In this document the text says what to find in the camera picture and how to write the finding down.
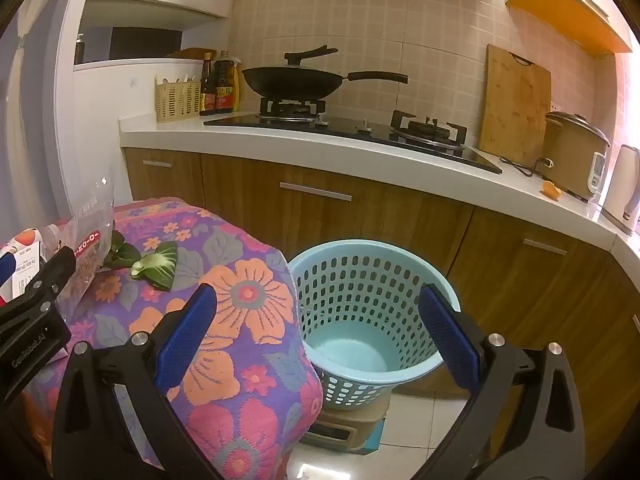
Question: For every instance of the white and red packet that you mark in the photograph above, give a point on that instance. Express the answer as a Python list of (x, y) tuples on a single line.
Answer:
[(25, 265)]

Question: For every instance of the wooden cutting board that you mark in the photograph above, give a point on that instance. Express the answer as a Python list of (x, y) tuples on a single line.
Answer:
[(515, 105)]

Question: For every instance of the black wok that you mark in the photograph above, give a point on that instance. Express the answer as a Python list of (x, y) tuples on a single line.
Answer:
[(290, 82)]

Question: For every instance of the sauce bottles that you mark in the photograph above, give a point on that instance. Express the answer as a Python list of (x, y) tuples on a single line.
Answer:
[(225, 90)]

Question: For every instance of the light blue perforated basket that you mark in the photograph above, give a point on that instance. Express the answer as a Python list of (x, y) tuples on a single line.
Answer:
[(350, 350)]

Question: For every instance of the dark green leaf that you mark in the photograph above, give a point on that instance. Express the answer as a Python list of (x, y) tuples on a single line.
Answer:
[(120, 255)]

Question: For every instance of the white kitchen countertop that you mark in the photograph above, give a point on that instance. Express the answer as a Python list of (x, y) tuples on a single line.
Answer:
[(350, 152)]

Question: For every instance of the black glass gas stove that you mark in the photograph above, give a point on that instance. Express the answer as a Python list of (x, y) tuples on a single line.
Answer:
[(350, 127)]

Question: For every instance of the dark soy sauce bottle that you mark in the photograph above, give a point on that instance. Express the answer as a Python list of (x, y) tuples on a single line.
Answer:
[(207, 90)]

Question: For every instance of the cream plastic cutlery holder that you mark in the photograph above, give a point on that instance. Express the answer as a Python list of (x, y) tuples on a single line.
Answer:
[(177, 102)]

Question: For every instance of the beige step stool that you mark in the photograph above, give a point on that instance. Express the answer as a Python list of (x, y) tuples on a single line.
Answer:
[(350, 425)]

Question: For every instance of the beige rice cooker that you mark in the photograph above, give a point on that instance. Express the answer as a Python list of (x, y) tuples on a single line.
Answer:
[(565, 160)]

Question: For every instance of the bok choy piece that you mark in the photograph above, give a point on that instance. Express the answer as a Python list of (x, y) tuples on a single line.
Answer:
[(156, 265)]

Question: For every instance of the white electric kettle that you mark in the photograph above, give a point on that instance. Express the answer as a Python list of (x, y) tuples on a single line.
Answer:
[(622, 185)]

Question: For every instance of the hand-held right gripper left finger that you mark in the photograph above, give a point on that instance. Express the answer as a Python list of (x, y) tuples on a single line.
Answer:
[(187, 337)]

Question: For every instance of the orange wall cabinet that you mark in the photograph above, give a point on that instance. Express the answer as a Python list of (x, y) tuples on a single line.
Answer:
[(565, 15)]

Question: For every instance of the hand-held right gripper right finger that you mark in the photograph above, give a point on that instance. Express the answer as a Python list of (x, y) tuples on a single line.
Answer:
[(450, 342)]

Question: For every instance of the black burner grate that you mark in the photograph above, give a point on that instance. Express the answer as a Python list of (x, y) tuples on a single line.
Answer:
[(292, 109), (427, 130)]

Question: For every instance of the clear plastic snack bag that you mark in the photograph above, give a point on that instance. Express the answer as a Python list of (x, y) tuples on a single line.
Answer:
[(90, 240)]

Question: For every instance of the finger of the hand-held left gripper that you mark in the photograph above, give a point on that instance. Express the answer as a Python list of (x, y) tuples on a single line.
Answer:
[(52, 272), (5, 272)]

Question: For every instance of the floral blanket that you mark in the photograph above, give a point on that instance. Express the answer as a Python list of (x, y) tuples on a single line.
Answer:
[(240, 310)]

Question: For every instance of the wooden kitchen base cabinet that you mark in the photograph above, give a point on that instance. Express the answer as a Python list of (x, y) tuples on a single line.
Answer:
[(400, 230)]

